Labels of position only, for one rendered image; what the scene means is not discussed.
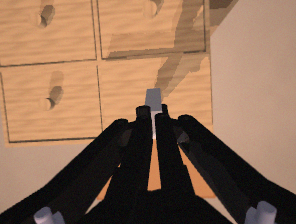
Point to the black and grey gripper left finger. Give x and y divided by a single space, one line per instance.
69 194

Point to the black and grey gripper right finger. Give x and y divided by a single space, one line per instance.
245 193

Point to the small wooden chest of drawers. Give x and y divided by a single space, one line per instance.
9 142

